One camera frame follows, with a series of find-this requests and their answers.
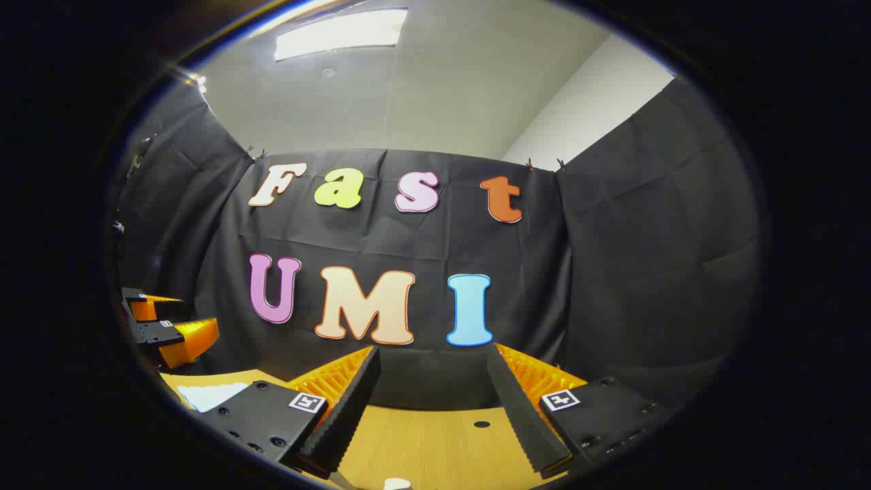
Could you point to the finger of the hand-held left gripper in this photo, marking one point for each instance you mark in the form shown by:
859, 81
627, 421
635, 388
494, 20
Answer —
146, 309
160, 333

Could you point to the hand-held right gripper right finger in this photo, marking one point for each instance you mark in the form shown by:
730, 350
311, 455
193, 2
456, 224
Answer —
510, 401

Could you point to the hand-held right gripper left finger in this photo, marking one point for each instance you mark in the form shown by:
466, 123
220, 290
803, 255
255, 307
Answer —
354, 395

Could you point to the black backdrop cloth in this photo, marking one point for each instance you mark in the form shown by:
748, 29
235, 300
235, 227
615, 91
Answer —
612, 272

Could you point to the ceiling light panel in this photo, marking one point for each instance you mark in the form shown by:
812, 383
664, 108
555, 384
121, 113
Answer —
340, 33

